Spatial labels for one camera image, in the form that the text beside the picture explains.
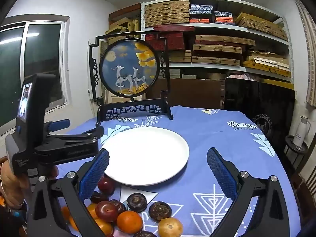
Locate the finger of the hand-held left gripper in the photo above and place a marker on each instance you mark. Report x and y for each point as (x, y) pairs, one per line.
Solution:
(60, 124)
(74, 148)

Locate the wooden chair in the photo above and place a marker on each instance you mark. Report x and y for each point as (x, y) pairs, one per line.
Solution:
(305, 195)

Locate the stack of woven bamboo boxes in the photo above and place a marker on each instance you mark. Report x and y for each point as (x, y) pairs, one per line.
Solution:
(261, 26)
(217, 48)
(166, 13)

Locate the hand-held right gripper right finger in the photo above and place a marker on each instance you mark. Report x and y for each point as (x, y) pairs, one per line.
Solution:
(221, 172)

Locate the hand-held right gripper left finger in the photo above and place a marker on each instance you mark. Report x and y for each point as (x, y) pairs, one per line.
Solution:
(95, 175)

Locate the blue printed tablecloth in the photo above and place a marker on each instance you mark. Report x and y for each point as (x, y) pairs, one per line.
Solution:
(209, 133)

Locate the stack of small tan boxes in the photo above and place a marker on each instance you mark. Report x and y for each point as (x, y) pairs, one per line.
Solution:
(180, 57)

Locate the white metal shelf rack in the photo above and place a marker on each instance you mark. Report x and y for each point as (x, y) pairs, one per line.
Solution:
(209, 66)

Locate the pile of brown boxes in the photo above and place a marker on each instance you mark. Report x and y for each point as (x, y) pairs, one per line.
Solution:
(123, 23)

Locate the stack of dark red boxes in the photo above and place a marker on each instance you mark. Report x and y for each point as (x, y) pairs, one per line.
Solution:
(170, 40)

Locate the window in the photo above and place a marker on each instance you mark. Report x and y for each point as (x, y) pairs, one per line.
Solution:
(37, 59)

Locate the pink cloth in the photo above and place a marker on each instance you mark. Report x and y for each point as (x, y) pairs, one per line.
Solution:
(242, 76)

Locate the person's patterned clothing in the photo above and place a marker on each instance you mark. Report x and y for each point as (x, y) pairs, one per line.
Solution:
(9, 222)

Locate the white round plate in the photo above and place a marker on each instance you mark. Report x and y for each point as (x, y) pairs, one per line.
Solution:
(148, 153)

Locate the brown board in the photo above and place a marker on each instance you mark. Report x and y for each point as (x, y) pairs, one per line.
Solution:
(192, 93)

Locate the small round stool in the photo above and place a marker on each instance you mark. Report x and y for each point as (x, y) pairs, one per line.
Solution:
(296, 150)

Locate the round deer picture black stand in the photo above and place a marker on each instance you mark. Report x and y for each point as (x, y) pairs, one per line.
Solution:
(128, 66)

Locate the black panel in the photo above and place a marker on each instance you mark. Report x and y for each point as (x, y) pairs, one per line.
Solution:
(261, 98)

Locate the dark water chestnut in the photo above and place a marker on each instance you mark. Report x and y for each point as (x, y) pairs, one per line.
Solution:
(98, 197)
(144, 234)
(137, 202)
(119, 206)

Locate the yellow-brown tangerine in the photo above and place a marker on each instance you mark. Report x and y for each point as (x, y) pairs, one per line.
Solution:
(170, 227)

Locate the stack of yellow flat boxes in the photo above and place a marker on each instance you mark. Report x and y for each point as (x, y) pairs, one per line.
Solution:
(269, 64)

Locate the person's left hand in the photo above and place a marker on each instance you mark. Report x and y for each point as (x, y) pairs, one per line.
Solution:
(13, 186)

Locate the blue patterned box stack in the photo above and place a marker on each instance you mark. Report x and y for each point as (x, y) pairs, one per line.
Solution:
(223, 17)
(200, 12)

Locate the white thermos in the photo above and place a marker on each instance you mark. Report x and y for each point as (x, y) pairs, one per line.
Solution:
(300, 130)

